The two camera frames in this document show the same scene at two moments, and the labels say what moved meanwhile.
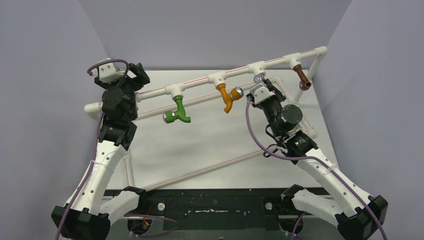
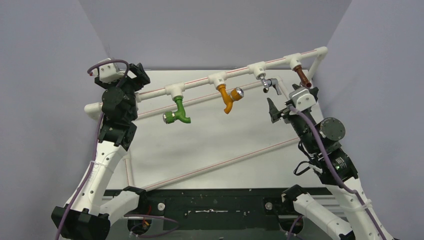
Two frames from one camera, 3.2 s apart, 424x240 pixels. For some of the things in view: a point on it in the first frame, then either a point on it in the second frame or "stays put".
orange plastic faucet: (235, 93) stays put
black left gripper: (142, 78) stays put
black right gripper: (274, 91) → (284, 112)
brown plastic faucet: (305, 84) stays put
